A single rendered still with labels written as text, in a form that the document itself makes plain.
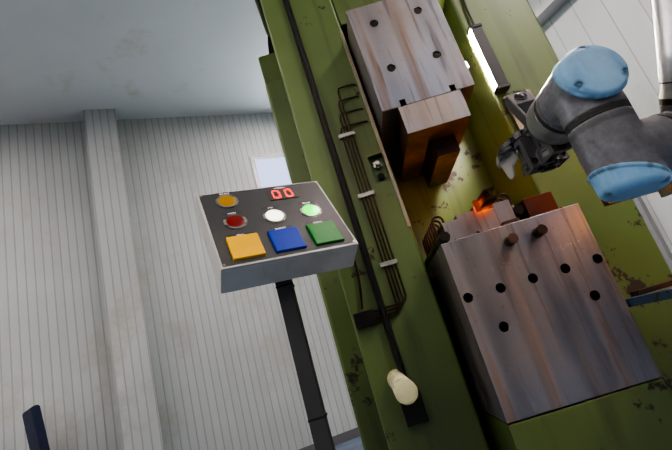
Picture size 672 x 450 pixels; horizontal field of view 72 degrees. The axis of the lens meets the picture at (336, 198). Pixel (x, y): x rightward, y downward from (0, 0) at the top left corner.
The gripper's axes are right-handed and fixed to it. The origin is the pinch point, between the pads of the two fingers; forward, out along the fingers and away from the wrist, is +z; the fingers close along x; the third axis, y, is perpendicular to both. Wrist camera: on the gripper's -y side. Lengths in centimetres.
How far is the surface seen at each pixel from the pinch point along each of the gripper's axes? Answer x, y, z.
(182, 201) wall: -190, -170, 358
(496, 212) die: 3.1, 3.6, 33.0
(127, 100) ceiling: -211, -275, 310
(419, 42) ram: 2, -56, 33
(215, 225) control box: -69, -9, 11
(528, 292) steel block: 0.6, 26.6, 26.9
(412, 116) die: -9.2, -32.0, 33.0
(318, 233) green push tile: -45.4, -0.6, 15.7
